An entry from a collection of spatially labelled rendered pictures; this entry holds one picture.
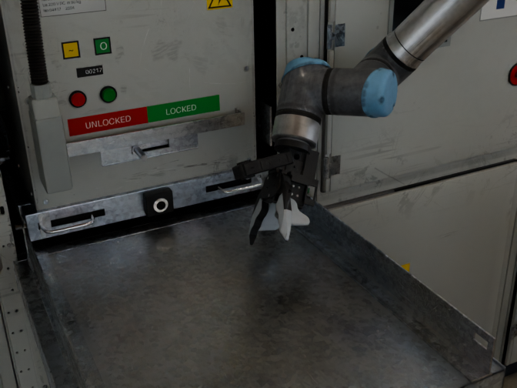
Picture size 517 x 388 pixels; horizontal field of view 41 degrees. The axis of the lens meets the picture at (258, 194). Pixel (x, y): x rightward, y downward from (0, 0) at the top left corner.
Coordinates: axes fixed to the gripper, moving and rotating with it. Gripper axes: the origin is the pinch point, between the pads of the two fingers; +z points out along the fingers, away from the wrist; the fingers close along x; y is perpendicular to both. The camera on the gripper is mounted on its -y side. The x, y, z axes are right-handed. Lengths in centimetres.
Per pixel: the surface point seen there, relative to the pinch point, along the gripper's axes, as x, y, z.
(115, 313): 4.1, -23.2, 17.9
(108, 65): 13.1, -33.6, -27.9
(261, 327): -10.4, -2.2, 15.5
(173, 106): 17.4, -18.1, -25.5
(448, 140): 17, 52, -40
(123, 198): 25.6, -21.9, -5.7
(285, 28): 6.0, -1.6, -45.5
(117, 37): 10.5, -33.6, -32.8
